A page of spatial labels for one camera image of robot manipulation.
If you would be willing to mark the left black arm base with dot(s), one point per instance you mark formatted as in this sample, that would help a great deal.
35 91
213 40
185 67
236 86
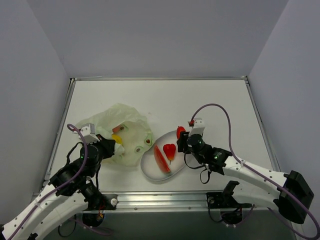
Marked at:
93 215

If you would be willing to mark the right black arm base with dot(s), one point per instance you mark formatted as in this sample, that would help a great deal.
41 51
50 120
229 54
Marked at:
232 213

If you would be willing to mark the orange fake mango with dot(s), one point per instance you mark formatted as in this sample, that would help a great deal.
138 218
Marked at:
180 131

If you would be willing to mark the pale green plastic bag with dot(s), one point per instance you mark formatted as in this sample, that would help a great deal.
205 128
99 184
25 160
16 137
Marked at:
136 134

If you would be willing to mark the pink fake peach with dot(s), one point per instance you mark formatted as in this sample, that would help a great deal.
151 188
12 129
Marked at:
116 129

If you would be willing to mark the red fake pear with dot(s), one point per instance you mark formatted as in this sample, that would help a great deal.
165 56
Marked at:
170 151

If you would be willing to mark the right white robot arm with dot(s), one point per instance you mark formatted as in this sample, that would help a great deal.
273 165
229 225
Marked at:
291 193

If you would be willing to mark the yellow fake banana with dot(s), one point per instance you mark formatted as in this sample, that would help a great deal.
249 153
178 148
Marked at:
117 139

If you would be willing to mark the aluminium front rail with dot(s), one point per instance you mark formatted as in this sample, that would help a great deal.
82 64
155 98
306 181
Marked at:
180 201

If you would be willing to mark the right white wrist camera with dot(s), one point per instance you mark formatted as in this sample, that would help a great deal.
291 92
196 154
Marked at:
197 127

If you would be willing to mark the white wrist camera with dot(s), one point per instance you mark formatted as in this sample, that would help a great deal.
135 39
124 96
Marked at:
197 127
89 134

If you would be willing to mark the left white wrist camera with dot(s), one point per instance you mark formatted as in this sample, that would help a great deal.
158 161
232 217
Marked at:
89 134

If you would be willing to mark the white oval plate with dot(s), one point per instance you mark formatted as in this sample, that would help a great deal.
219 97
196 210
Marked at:
150 168

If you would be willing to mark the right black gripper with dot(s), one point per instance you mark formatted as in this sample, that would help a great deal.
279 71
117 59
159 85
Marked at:
181 142

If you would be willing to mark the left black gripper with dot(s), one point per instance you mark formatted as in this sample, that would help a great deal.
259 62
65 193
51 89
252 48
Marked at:
109 146

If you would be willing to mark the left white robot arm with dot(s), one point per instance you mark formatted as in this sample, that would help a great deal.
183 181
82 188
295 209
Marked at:
72 178

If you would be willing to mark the red watermelon slice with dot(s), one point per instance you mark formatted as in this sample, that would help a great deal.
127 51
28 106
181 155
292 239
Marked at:
160 160

